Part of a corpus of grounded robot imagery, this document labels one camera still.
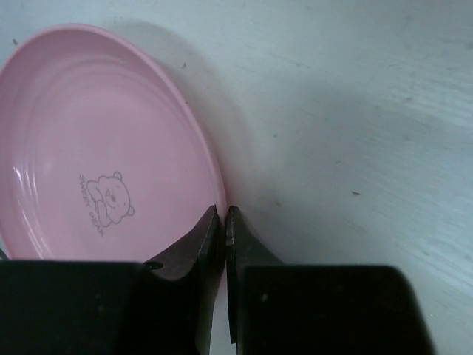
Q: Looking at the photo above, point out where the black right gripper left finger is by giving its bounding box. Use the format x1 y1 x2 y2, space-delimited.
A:
1 206 218 354

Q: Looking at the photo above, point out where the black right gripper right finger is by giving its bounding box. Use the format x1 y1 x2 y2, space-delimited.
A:
225 206 434 354

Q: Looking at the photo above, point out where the pink round plate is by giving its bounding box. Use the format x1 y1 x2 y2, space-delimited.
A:
1 24 226 262

